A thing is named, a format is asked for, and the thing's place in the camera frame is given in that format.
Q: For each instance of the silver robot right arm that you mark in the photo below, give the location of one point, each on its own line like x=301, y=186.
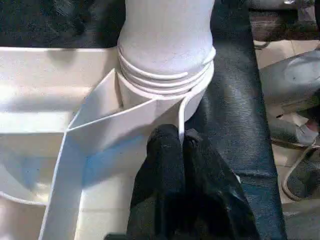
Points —
x=295, y=77

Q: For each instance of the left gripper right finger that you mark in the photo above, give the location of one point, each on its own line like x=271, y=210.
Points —
x=215, y=195

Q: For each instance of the white plastic table leg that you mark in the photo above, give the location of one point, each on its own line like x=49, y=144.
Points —
x=165, y=35

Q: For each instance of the white compartment tray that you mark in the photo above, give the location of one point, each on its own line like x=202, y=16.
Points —
x=60, y=125

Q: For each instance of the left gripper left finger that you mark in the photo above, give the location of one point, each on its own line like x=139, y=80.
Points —
x=160, y=190

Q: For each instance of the grey slipper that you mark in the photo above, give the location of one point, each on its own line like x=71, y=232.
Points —
x=302, y=175
x=290, y=132

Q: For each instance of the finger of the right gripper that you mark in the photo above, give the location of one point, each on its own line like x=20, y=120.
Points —
x=70, y=15

